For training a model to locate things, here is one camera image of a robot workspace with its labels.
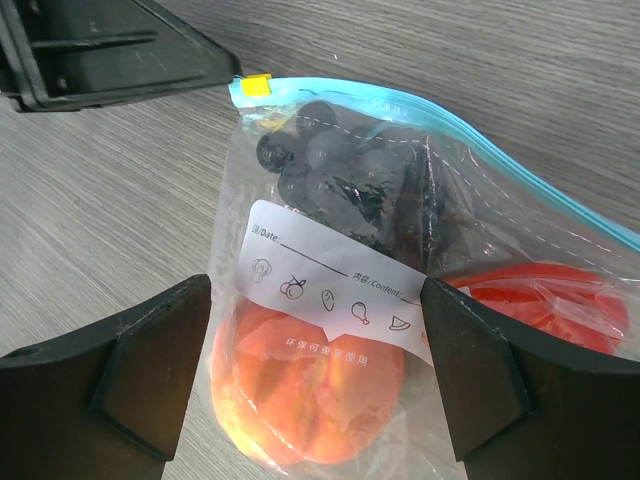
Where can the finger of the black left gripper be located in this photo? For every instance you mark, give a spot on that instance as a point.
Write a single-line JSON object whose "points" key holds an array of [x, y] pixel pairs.
{"points": [[66, 56]]}

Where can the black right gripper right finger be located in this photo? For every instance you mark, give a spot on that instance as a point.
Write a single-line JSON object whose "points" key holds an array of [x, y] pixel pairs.
{"points": [[522, 404]]}

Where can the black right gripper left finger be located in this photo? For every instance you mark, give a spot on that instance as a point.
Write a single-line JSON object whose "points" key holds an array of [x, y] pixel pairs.
{"points": [[108, 400]]}

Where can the red fake pepper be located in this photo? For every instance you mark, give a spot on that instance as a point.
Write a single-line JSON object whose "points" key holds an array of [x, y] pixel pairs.
{"points": [[574, 305]]}

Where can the orange fake peach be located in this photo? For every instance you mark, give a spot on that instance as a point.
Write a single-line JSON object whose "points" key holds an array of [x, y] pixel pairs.
{"points": [[285, 394]]}

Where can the yellow zipper slider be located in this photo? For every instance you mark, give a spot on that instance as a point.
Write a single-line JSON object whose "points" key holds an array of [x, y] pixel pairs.
{"points": [[257, 85]]}

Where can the dark fake grape bunch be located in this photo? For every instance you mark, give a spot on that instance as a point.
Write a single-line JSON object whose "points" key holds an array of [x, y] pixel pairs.
{"points": [[380, 185]]}

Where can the clear zip top bag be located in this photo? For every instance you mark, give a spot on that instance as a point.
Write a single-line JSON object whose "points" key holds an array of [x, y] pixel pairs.
{"points": [[275, 256]]}

